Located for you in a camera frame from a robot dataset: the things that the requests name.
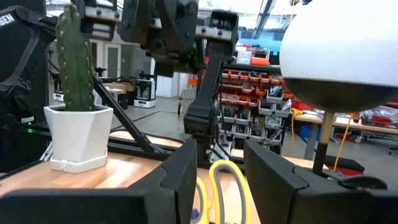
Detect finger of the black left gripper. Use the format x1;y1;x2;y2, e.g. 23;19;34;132
149;0;200;65
119;0;149;43

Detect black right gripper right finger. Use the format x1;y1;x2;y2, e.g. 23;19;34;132
244;139;368;224

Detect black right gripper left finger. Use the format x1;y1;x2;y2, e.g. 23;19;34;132
128;138;198;224

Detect yellow handled scissors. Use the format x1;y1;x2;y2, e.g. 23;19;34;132
190;159;253;224

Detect white storage box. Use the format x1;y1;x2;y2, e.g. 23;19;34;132
236;46;254;65

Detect orange storage box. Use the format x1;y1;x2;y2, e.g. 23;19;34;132
250;56;271;67

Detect white black 3d printer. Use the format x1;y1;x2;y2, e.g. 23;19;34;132
133;77;157;109

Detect metal shelf orange bins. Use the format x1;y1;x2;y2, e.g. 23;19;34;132
216;63;295;149

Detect wooden workbench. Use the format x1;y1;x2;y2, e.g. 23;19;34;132
292;113;398;161

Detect green cactus white pot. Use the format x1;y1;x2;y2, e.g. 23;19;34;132
43;2;114;174

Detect white black globe lamp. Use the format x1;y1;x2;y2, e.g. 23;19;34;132
279;0;398;191

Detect yellow hanging cable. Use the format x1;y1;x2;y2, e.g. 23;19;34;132
333;115;354;171

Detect black aluminium table frame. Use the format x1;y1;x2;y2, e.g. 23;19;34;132
0;76;249;175

